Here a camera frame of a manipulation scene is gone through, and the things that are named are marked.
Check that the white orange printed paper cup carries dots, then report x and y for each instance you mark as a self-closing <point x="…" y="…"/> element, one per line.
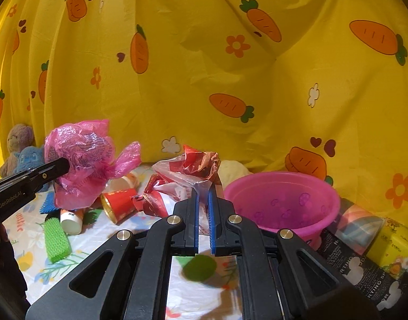
<point x="129" y="181"/>

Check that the yellow tissue pack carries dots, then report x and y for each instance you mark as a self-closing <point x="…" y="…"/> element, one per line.
<point x="395" y="250"/>

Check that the red paper cup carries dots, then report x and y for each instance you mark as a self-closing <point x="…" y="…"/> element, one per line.
<point x="119" y="203"/>

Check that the blue plush toy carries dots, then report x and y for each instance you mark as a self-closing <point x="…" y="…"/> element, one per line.
<point x="29" y="160"/>

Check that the yellow carrot print curtain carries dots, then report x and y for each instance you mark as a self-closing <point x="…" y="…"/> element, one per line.
<point x="204" y="56"/>

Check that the pink plastic bag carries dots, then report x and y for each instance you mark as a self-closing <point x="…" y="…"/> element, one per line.
<point x="80" y="153"/>

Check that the cream plush toy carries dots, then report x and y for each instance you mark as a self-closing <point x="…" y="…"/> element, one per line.
<point x="235" y="173"/>

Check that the pink plastic basin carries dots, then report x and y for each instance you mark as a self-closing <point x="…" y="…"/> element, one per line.
<point x="280" y="200"/>

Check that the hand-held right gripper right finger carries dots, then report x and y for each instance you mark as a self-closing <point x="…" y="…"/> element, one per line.
<point x="212" y="226"/>

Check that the floral fruit print sheet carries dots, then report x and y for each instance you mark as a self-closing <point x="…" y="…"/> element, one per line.
<point x="90" y="240"/>

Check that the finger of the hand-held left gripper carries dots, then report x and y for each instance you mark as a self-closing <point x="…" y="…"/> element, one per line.
<point x="40" y="175"/>

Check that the rainbow print box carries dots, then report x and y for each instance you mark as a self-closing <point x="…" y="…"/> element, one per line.
<point x="360" y="223"/>

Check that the black printed box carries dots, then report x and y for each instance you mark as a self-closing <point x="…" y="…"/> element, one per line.
<point x="363" y="270"/>

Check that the green foam mesh sleeve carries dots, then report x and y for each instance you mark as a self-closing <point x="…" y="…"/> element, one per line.
<point x="57" y="240"/>

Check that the clear red printed plastic bag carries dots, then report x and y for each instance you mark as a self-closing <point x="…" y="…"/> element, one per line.
<point x="177" y="173"/>

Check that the white plastic bottle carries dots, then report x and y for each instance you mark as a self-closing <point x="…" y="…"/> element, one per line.
<point x="70" y="221"/>

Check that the blue foam mesh sleeve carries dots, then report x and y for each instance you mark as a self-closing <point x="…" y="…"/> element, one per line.
<point x="48" y="205"/>

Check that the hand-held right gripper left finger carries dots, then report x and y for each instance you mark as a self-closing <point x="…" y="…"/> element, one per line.
<point x="196" y="226"/>

